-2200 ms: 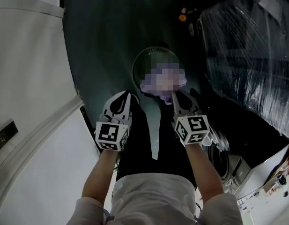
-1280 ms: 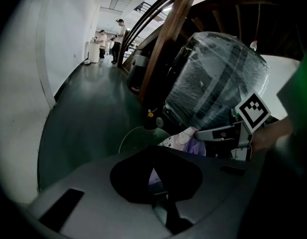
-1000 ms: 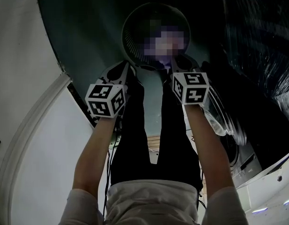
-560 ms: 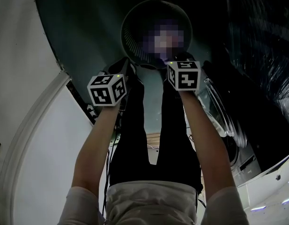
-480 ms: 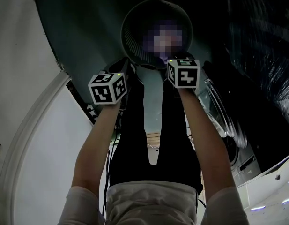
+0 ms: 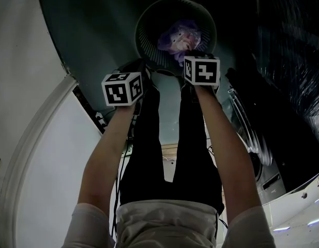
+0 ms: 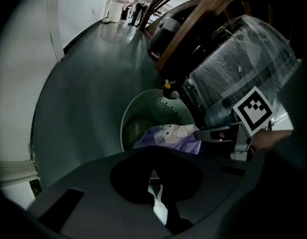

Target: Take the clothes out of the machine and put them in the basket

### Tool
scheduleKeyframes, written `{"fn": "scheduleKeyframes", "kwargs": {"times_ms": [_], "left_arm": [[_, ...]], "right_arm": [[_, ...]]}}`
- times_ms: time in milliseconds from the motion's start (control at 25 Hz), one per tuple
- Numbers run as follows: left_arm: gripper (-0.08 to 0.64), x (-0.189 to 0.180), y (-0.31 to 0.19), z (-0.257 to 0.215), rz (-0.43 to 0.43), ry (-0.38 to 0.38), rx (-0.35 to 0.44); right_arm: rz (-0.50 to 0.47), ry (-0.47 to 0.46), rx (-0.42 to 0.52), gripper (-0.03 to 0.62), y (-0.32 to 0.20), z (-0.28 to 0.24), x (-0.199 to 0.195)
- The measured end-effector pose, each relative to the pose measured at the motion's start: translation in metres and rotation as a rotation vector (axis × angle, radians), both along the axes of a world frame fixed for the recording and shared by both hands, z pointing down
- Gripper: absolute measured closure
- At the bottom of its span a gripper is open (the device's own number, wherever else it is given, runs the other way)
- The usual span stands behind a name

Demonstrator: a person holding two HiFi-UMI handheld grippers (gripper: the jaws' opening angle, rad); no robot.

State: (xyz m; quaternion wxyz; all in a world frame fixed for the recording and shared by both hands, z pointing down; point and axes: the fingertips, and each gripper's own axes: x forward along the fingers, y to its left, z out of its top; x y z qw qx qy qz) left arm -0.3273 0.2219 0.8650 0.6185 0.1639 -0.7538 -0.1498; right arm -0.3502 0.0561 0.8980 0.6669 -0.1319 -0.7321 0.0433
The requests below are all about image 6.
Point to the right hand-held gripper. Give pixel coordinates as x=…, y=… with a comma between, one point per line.
x=204, y=70

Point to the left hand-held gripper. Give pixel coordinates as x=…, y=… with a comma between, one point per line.
x=121, y=89

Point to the purple clothes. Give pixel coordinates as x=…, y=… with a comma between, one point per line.
x=180, y=40

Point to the dark green laundry basket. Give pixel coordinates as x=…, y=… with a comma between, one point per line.
x=149, y=35

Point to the black washing machine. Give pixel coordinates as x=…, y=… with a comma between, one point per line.
x=255, y=143

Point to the person's right forearm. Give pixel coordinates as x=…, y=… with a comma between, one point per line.
x=226, y=151

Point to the person's left forearm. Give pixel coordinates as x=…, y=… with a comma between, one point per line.
x=105, y=151

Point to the person's black trousers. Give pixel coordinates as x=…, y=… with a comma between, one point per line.
x=146, y=151

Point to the person's white shirt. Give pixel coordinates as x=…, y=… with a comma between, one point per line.
x=169, y=226

